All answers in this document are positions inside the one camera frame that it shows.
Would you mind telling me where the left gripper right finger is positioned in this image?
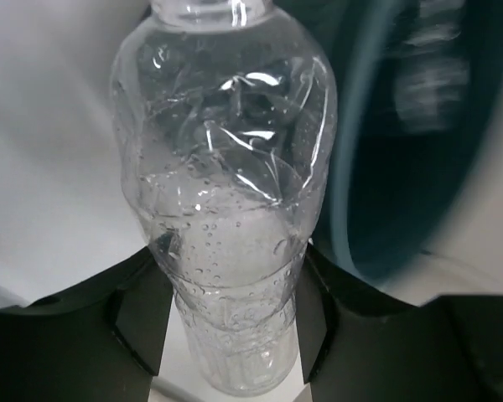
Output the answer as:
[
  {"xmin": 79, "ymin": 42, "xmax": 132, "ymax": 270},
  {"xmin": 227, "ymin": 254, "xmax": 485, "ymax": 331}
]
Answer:
[{"xmin": 296, "ymin": 246, "xmax": 503, "ymax": 401}]

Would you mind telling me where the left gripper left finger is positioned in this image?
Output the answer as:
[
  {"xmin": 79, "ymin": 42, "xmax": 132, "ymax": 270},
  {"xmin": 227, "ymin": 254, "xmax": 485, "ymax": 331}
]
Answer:
[{"xmin": 0, "ymin": 249, "xmax": 173, "ymax": 402}]

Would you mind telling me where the clear unlabelled plastic bottle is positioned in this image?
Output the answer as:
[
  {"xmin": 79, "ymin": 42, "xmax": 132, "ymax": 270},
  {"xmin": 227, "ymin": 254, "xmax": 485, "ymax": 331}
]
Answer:
[{"xmin": 110, "ymin": 1, "xmax": 337, "ymax": 397}]

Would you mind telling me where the dark teal plastic bin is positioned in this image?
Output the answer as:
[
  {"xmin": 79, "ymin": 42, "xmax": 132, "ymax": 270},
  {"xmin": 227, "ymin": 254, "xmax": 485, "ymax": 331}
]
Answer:
[{"xmin": 309, "ymin": 0, "xmax": 503, "ymax": 294}]

